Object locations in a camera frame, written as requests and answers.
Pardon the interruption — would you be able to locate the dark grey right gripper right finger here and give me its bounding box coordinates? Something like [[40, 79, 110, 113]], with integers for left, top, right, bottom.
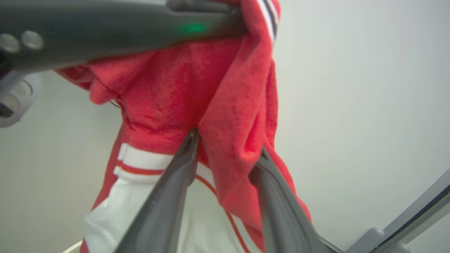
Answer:
[[249, 147, 338, 253]]

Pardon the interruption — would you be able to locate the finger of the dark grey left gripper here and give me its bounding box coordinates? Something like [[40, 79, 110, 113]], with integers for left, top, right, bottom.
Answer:
[[0, 0, 246, 76], [166, 0, 241, 14]]

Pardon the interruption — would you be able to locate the red white sports jersey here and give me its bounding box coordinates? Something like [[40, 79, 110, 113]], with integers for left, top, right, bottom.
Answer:
[[56, 0, 313, 253]]

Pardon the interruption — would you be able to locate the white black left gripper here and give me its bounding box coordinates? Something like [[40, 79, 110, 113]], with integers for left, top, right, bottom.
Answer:
[[0, 72, 43, 128]]

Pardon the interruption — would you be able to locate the large white partition panel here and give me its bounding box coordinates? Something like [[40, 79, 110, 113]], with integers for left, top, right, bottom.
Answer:
[[381, 169, 450, 248]]

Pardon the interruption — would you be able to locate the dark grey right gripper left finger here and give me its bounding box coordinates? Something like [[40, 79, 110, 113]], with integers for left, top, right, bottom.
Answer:
[[114, 128, 200, 253]]

